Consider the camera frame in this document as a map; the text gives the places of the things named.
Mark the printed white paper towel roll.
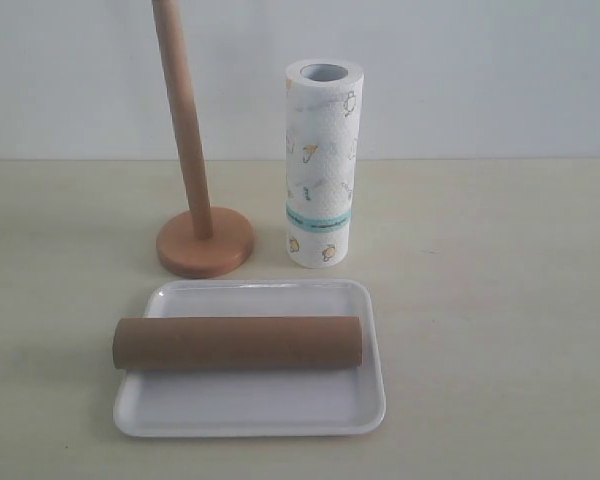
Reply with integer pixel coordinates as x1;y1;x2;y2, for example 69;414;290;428
285;59;364;268

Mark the wooden paper towel holder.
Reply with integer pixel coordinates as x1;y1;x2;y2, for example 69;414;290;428
152;1;255;279

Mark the brown cardboard tube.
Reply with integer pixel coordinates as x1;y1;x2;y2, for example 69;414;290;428
112;316;364;371

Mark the white rectangular plastic tray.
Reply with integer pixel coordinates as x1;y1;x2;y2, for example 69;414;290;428
113;278;386;438

